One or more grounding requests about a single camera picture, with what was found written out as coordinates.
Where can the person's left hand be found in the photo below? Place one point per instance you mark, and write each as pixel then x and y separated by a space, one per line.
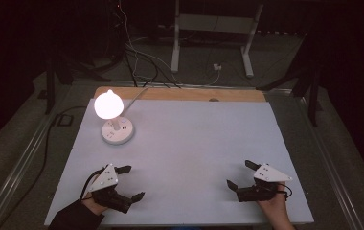
pixel 94 206

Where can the white metal stand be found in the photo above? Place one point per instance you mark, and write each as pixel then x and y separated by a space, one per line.
pixel 215 24

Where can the white plug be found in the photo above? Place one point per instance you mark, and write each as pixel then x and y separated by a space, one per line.
pixel 217 66

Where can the black stand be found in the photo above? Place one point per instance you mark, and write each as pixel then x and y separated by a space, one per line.
pixel 313 102
pixel 50 89

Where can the white table mat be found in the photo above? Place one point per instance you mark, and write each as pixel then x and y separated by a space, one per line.
pixel 186 143

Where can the white desk lamp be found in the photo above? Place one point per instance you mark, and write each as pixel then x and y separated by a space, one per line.
pixel 108 105

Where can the person's right hand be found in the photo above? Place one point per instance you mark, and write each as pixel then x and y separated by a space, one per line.
pixel 274 207

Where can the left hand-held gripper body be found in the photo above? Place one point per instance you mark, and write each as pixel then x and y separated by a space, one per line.
pixel 105 179

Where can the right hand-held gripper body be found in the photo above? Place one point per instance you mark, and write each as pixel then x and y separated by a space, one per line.
pixel 268 174

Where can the small black box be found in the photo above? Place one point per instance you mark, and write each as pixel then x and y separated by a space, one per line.
pixel 64 119

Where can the metal floor rail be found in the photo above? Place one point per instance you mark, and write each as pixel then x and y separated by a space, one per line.
pixel 17 172
pixel 330 172

